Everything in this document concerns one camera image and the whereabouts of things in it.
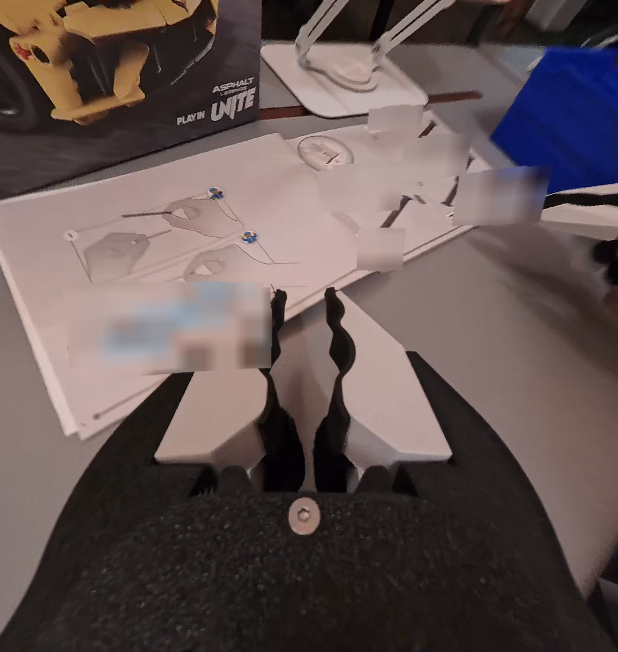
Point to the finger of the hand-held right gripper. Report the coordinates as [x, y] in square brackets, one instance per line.
[594, 216]

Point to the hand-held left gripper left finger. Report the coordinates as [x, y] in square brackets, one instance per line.
[212, 417]

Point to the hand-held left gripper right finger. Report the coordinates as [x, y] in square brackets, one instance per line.
[385, 407]

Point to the white lego instruction booklet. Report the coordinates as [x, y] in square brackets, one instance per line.
[268, 168]

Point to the black lego set box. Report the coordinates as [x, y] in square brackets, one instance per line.
[136, 127]

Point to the blue box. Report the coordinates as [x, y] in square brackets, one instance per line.
[569, 117]

